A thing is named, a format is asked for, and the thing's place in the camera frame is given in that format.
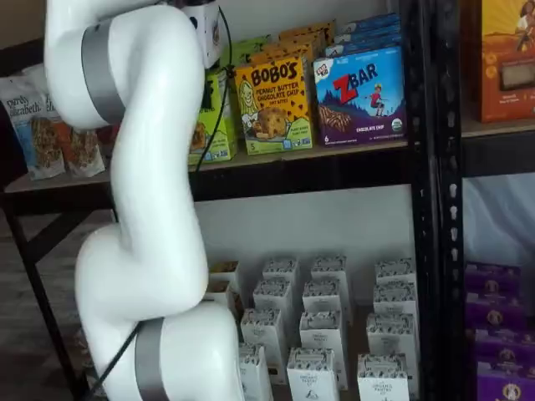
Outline yellow white granola box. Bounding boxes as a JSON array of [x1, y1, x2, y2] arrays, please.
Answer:
[[203, 278, 242, 310], [208, 261, 241, 285]]

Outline white organic pantry box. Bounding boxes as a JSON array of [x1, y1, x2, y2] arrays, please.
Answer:
[[301, 278, 343, 318], [252, 278, 293, 318], [366, 312, 420, 398], [298, 310, 349, 392], [374, 257, 417, 289], [262, 257, 301, 289], [286, 346, 340, 401], [371, 282, 419, 321], [357, 353, 410, 401], [311, 255, 348, 289], [240, 307, 286, 356], [237, 343, 275, 401]]

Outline purple snack box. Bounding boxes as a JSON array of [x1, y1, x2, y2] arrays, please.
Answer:
[[464, 292, 530, 331], [470, 328, 535, 367], [476, 363, 535, 401], [466, 261, 522, 296]]

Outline translucent white plastic sheet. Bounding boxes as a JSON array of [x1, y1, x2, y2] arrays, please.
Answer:
[[462, 177, 535, 266]]

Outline yellow Bobo's peanut butter box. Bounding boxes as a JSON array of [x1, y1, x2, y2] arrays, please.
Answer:
[[262, 38, 326, 54], [249, 48, 315, 68], [233, 57, 313, 155], [278, 18, 336, 43]]

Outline orange label granola bag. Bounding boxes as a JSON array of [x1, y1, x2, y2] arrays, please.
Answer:
[[43, 94, 106, 177]]

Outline white organic cartons group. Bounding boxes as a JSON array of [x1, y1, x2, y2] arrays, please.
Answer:
[[200, 250, 419, 401]]

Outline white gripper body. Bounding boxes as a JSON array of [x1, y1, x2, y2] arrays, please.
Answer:
[[182, 3, 226, 71]]

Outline green Bobo's apple pie box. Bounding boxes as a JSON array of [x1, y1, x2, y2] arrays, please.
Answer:
[[187, 69, 238, 166], [223, 36, 273, 53], [223, 45, 257, 68]]

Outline blue label granola bag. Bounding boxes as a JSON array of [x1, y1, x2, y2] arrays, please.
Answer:
[[0, 77, 66, 181]]

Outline blue purple Zbar box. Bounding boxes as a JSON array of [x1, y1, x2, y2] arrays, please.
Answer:
[[344, 12, 401, 26], [329, 32, 403, 48], [336, 23, 402, 37], [313, 43, 407, 147]]

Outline black metal shelving unit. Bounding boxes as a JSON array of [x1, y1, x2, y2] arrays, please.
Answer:
[[436, 0, 535, 401], [0, 0, 439, 401]]

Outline large orange snack box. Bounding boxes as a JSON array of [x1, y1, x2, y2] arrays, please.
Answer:
[[462, 0, 535, 124]]

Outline wooden shelf board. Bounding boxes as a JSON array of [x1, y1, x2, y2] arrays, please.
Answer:
[[3, 140, 410, 195], [461, 110, 535, 139]]

